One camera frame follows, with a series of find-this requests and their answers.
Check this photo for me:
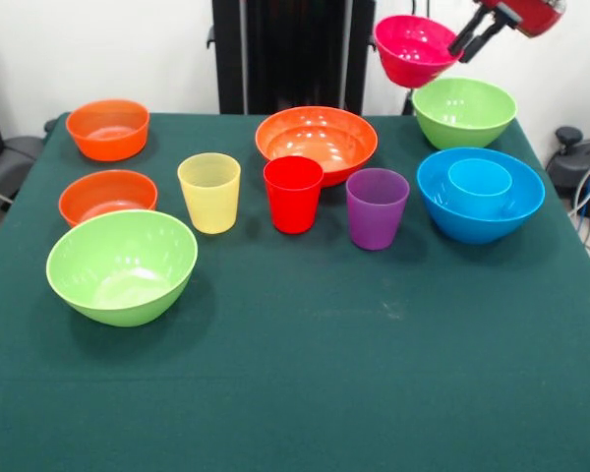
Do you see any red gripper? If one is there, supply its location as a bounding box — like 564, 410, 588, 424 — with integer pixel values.
446, 0, 568, 65

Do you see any pink bowl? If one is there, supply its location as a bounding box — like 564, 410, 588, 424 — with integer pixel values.
373, 14, 465, 89

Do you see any green bowl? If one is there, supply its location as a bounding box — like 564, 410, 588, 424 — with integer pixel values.
45, 209, 200, 328
411, 78, 519, 150

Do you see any blue cup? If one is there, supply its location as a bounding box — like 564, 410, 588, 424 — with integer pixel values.
446, 157, 514, 210

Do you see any large orange bowl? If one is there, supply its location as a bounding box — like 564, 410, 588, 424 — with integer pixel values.
254, 105, 380, 189

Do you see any blue bowl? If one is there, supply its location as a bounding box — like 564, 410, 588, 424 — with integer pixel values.
416, 147, 547, 246

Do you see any purple cup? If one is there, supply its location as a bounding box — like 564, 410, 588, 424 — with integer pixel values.
344, 167, 411, 252

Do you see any red cup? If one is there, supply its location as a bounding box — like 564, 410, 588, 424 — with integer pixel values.
263, 155, 325, 235

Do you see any yellow cup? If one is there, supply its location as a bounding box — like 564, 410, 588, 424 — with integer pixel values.
176, 151, 242, 235

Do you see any dark green table cloth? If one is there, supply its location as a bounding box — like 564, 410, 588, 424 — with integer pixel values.
0, 111, 590, 472

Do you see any small orange bowl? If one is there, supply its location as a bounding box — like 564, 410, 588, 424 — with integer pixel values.
65, 98, 151, 162
57, 169, 159, 228

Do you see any gray chair base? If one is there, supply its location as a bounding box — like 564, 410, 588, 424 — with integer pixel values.
0, 135, 44, 203

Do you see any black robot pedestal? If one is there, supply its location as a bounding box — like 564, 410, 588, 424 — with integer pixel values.
206, 0, 378, 117

